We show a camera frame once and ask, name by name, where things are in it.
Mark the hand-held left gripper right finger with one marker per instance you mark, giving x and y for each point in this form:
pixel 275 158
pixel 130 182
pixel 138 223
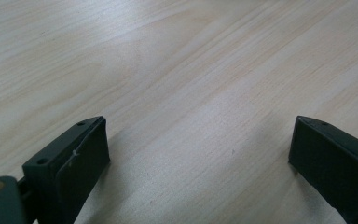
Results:
pixel 332 161

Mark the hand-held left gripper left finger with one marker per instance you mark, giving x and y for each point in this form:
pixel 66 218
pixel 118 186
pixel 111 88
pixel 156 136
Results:
pixel 70 165

